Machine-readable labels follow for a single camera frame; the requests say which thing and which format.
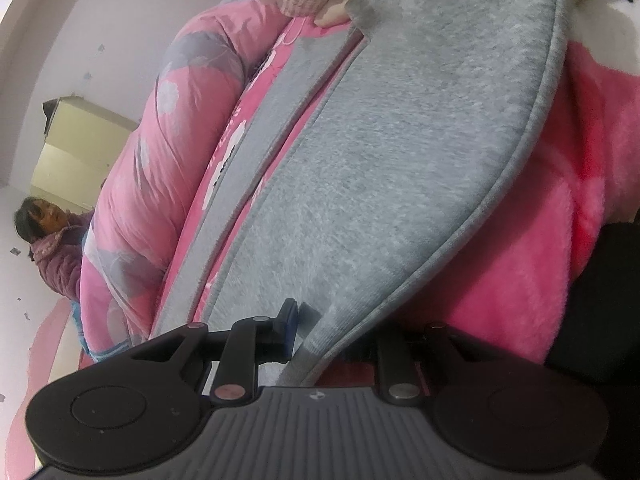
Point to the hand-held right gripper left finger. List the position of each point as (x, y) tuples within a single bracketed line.
[(289, 325)]

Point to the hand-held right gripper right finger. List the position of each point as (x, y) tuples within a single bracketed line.
[(395, 366)]

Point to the grey pants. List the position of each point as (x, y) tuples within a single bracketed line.
[(375, 160)]

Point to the blue striped cloth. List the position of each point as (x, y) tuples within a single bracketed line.
[(100, 352)]

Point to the pink grey quilt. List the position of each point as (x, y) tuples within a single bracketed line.
[(150, 160)]

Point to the pink white headboard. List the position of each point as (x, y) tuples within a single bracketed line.
[(55, 340)]

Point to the pink floral blanket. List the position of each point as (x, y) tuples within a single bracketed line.
[(575, 185)]

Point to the yellow wardrobe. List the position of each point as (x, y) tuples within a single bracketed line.
[(80, 155)]

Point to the dark bundle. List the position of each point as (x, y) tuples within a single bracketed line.
[(50, 115)]

